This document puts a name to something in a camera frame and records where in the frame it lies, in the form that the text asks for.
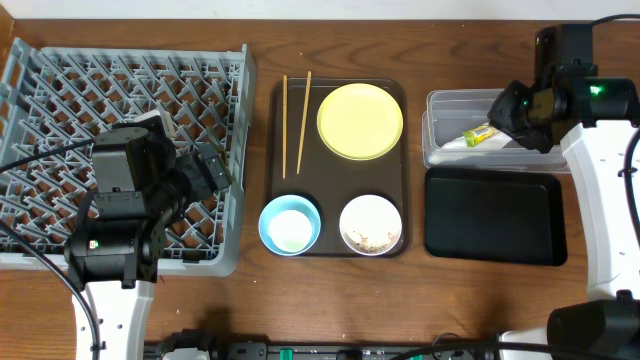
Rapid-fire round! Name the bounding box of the white napkin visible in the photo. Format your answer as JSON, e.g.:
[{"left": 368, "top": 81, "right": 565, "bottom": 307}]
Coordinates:
[{"left": 428, "top": 132, "right": 514, "bottom": 165}]

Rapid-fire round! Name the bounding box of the green snack wrapper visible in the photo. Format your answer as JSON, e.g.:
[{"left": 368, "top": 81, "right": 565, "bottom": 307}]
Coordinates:
[{"left": 463, "top": 123, "right": 499, "bottom": 147}]

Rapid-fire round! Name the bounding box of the white cup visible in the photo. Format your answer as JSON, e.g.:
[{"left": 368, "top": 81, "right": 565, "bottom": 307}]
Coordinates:
[{"left": 268, "top": 210, "right": 313, "bottom": 253}]

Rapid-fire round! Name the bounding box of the wooden chopstick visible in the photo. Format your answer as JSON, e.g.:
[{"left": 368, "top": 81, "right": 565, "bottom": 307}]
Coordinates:
[
  {"left": 296, "top": 70, "right": 312, "bottom": 174},
  {"left": 282, "top": 74, "right": 288, "bottom": 180}
]

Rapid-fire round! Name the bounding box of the white bowl with food scraps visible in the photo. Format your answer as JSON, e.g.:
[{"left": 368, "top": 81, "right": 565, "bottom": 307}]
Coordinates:
[{"left": 339, "top": 194, "right": 403, "bottom": 257}]

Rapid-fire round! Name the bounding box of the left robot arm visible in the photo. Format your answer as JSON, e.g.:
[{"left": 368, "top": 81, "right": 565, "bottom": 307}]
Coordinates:
[{"left": 64, "top": 126, "right": 233, "bottom": 359}]

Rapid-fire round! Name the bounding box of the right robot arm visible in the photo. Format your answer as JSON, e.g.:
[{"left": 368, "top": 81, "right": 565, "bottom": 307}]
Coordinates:
[{"left": 488, "top": 23, "right": 639, "bottom": 359}]

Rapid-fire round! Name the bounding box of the clear plastic waste bin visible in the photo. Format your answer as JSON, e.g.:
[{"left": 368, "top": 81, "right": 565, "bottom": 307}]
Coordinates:
[{"left": 422, "top": 89, "right": 569, "bottom": 173}]

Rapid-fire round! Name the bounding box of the black waste tray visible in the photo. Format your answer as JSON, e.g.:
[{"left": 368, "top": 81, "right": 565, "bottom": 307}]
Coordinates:
[{"left": 424, "top": 167, "right": 568, "bottom": 267}]

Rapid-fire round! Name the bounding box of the grey plastic dishwasher rack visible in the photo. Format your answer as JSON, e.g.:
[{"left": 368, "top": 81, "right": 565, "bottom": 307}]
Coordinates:
[{"left": 1, "top": 39, "right": 257, "bottom": 277}]

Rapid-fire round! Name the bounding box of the light blue bowl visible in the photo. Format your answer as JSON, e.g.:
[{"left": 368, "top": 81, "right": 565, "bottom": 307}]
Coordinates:
[{"left": 258, "top": 194, "right": 322, "bottom": 257}]

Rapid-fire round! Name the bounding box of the dark brown serving tray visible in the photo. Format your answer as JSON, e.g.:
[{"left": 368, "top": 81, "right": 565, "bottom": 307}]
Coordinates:
[{"left": 265, "top": 77, "right": 411, "bottom": 258}]

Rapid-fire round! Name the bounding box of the yellow round plate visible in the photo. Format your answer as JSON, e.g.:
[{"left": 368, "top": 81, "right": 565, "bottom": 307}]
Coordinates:
[{"left": 317, "top": 83, "right": 404, "bottom": 161}]

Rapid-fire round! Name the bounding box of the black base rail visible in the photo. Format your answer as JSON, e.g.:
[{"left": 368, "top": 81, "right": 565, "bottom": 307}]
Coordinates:
[{"left": 144, "top": 329, "right": 501, "bottom": 360}]

